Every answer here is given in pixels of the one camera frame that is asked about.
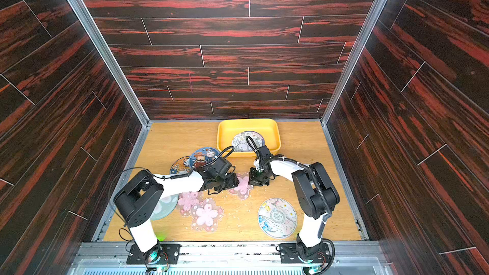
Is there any blue cartoon animals coaster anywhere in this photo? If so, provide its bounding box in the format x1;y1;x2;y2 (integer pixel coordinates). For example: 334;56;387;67
169;156;192;175

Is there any blue red car coaster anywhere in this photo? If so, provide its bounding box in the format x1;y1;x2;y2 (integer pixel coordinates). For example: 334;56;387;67
189;147;219;168

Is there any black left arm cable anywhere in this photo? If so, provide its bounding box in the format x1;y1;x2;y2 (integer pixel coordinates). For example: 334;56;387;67
108;146;236;268

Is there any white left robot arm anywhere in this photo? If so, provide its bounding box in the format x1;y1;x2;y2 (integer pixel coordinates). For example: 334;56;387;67
113;157;239;255

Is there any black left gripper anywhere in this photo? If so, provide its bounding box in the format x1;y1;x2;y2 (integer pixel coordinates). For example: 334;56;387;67
214;172;242;192

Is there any white colourful pattern coaster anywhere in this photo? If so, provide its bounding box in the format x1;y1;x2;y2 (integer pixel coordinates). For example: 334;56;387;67
258;198;298;239

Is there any pink flower coaster front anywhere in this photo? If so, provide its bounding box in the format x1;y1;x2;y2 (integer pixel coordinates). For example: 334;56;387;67
191;198;224;232

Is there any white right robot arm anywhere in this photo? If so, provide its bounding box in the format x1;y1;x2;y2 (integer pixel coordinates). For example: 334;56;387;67
249;146;340;250

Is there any aluminium corner post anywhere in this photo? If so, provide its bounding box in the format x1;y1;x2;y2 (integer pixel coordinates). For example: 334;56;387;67
322;0;388;131
67;0;150;127

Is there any pink flower coaster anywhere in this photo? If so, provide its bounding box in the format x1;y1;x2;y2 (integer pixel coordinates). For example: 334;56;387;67
191;198;224;232
176;192;202;217
229;174;253;200

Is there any green bunny round coaster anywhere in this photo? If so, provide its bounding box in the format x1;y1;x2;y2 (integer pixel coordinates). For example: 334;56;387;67
150;195;179;221

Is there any yellow plastic storage tray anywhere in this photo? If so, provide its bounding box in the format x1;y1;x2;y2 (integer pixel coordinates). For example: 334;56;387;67
217;118;281;157

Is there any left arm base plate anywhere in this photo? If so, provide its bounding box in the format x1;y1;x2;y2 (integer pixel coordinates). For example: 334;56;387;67
126;243;181;266

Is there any aluminium corner post left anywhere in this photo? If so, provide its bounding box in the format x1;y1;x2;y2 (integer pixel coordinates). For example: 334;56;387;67
67;0;150;127

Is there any aluminium corner post right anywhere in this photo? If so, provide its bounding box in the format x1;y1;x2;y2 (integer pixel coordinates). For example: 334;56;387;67
322;0;388;131

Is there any aluminium front rail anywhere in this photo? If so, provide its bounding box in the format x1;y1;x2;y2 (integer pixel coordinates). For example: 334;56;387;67
68;241;395;274

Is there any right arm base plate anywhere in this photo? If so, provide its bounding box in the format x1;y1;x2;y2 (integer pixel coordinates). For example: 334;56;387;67
276;241;331;264

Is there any white floral round coaster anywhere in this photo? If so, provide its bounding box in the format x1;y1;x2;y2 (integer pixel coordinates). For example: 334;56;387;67
231;131;265;152

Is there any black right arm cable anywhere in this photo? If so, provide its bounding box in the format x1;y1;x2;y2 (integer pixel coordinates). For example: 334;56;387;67
245;135;337;275

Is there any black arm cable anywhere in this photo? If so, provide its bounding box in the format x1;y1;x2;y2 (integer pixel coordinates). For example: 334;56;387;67
245;135;337;275
108;146;236;268

